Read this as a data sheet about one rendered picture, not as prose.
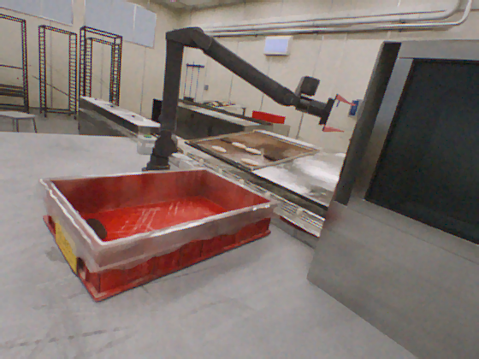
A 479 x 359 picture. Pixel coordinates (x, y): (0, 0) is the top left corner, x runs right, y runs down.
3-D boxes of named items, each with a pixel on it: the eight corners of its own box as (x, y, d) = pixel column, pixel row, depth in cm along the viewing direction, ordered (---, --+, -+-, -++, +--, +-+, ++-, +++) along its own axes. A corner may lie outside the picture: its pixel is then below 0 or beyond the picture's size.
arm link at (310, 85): (276, 101, 108) (282, 102, 100) (287, 71, 105) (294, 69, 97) (304, 110, 111) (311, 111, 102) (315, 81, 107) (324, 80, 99)
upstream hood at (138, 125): (79, 104, 238) (79, 94, 235) (101, 107, 250) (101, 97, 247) (137, 138, 153) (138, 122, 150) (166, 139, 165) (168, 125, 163)
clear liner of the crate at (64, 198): (35, 217, 62) (33, 176, 59) (202, 191, 97) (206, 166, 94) (90, 309, 41) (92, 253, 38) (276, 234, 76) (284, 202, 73)
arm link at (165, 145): (167, 25, 96) (162, 18, 86) (205, 33, 98) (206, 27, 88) (156, 150, 109) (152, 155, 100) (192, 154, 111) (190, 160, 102)
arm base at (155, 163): (140, 171, 108) (154, 180, 100) (142, 151, 106) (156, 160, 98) (160, 170, 114) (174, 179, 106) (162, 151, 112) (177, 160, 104)
